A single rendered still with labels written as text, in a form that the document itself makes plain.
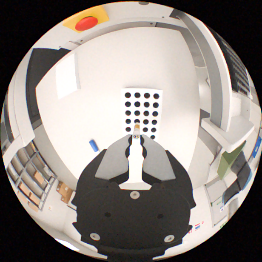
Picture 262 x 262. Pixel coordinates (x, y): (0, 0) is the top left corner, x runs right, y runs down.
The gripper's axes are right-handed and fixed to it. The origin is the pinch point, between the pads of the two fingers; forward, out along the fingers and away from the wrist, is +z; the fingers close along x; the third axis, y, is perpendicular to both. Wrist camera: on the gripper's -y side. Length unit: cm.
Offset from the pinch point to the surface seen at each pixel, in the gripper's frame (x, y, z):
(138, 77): 0.6, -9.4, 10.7
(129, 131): -1.6, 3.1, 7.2
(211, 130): 15.0, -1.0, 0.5
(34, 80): -60, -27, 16
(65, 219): -295, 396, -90
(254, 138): 341, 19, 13
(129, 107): -1.4, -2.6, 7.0
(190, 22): 11.6, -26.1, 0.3
